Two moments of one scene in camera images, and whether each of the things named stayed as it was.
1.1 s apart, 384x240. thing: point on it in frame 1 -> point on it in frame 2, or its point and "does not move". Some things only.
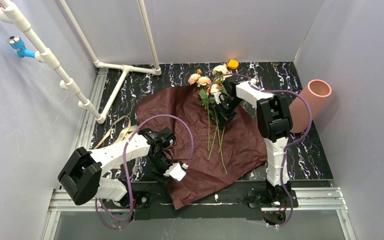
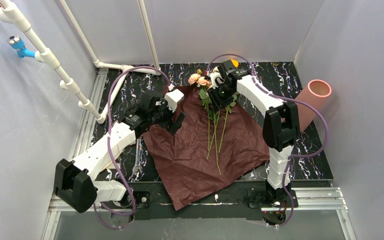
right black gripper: (223, 108) -> (219, 91)
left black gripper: (162, 162) -> (167, 114)
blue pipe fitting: (17, 43) does not move
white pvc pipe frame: (8, 12) does not move
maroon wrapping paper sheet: (213, 155) does not move
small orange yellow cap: (233, 63) does not move
